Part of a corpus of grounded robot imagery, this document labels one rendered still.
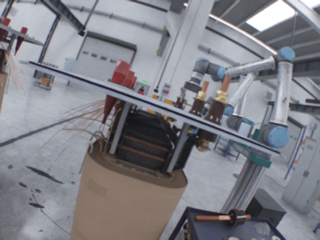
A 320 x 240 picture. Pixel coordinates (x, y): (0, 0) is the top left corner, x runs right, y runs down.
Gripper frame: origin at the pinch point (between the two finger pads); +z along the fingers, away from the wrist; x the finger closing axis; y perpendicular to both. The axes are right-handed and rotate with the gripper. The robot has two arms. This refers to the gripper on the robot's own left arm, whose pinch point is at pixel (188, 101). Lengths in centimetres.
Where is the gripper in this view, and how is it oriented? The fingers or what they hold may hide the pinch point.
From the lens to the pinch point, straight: 126.3
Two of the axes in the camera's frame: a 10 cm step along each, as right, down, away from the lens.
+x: 9.3, 3.3, 1.2
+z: -3.5, 9.3, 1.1
